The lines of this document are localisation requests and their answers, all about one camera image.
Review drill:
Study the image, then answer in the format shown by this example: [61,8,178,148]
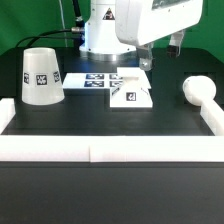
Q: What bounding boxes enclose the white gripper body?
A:
[115,0,203,46]

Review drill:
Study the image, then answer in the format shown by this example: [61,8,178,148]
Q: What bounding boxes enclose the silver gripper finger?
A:
[167,30,185,58]
[137,43,154,71]

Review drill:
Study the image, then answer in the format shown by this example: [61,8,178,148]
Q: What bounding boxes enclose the white lamp base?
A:
[110,67,153,108]

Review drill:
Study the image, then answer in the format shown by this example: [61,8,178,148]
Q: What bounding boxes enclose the white lamp bulb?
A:
[182,75,216,106]

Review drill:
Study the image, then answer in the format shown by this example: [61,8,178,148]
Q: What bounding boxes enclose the white lamp shade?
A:
[22,47,64,105]

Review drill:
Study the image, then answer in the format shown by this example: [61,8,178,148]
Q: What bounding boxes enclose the white marker plate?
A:
[63,73,123,89]

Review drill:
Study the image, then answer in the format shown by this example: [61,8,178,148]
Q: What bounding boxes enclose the white foam fence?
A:
[0,98,224,163]

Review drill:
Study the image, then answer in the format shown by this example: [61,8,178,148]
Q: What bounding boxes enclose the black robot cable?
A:
[15,0,86,48]

